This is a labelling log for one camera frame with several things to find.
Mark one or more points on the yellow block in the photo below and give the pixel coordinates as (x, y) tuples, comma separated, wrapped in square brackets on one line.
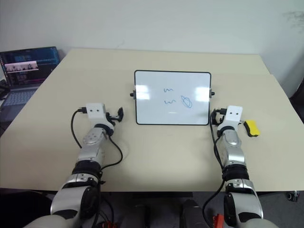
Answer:
[(252, 127)]

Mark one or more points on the black-framed small whiteboard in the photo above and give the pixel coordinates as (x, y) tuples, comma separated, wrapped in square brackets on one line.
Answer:
[(166, 107)]

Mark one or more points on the open grey laptop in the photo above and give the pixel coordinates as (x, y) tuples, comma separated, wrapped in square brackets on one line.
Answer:
[(28, 69)]

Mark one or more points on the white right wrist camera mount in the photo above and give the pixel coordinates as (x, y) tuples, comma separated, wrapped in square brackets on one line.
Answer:
[(234, 114)]

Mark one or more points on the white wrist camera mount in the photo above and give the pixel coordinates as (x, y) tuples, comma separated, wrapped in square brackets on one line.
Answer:
[(234, 114), (95, 114)]

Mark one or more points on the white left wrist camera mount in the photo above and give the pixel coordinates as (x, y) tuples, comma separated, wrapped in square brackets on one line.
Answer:
[(95, 114)]

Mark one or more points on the black caster wheel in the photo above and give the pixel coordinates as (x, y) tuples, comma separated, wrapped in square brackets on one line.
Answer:
[(291, 196)]

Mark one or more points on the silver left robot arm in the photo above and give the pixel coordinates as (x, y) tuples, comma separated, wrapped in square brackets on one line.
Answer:
[(91, 140)]

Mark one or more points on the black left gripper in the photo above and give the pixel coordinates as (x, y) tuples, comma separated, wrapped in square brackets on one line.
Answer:
[(109, 116)]

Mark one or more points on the dark rounded shape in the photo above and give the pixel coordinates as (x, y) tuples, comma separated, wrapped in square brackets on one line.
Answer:
[(193, 213)]

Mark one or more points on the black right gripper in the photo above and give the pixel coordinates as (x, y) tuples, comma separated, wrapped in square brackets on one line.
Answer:
[(222, 119)]

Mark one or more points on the red clip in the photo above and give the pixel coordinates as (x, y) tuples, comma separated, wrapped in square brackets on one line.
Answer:
[(109, 224), (218, 219)]

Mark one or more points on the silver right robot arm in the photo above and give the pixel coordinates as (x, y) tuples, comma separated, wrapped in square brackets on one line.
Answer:
[(234, 154)]

